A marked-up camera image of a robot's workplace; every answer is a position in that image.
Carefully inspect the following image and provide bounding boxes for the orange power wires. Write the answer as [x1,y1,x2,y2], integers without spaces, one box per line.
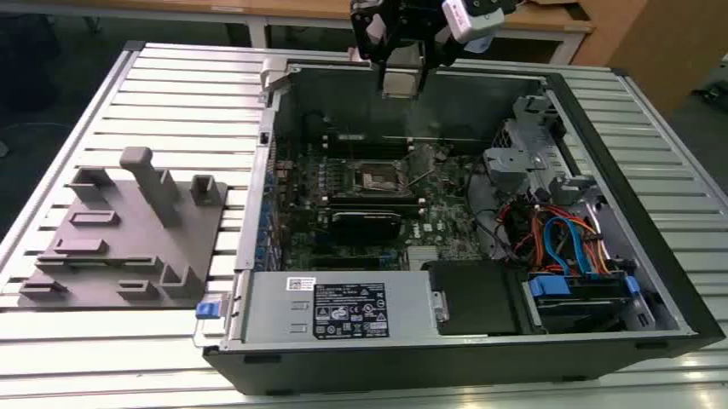
[510,204,621,278]

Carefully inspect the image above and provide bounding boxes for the wooden desk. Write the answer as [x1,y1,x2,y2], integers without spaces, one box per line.
[0,0,596,65]

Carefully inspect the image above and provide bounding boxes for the silver power supply unit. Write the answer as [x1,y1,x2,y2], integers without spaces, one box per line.
[242,271,442,342]

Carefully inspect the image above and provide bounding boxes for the silver CPU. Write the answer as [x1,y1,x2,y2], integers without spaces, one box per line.
[381,67,422,100]

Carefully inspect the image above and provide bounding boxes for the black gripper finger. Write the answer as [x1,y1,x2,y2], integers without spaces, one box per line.
[418,25,457,99]
[349,8,395,93]

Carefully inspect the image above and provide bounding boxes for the silver chipset heatsink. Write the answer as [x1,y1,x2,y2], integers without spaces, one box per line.
[406,245,442,262]

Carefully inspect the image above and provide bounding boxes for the black wire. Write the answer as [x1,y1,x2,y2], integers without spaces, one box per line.
[464,153,517,262]

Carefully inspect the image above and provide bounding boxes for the hard disk in blue carrier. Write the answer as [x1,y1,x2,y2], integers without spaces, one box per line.
[525,274,641,333]

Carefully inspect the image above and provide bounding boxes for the green motherboard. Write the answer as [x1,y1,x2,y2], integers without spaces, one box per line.
[273,140,496,272]

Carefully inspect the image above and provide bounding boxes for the blue data wire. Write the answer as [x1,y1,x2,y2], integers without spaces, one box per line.
[542,216,593,278]

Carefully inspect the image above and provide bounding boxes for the wooden cabinet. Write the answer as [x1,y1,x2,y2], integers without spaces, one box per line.
[573,0,728,116]

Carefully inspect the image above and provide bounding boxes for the black RAM slot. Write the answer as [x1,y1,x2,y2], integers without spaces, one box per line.
[327,201,427,208]
[327,197,427,204]
[327,193,427,199]
[327,205,427,213]

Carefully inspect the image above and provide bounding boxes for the grey parts rack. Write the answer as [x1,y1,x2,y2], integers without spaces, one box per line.
[16,147,230,308]

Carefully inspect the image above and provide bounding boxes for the metal socket cover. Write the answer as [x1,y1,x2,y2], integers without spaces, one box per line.
[402,143,443,171]

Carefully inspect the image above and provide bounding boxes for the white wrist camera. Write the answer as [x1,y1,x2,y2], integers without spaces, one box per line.
[441,0,506,43]

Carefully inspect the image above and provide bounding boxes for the grey metal disk bay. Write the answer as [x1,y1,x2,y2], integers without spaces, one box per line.
[482,95,604,205]

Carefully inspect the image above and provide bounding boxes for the black plastic drive shroud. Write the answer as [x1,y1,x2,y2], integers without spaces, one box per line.
[423,260,536,337]

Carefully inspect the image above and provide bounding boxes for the black graphics card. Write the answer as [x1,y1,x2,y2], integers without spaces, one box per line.
[329,209,405,244]

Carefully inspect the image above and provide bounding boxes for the black PC case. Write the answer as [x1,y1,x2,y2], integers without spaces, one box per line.
[192,57,724,397]

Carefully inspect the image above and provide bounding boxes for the CPU socket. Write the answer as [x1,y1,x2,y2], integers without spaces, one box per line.
[349,159,419,198]

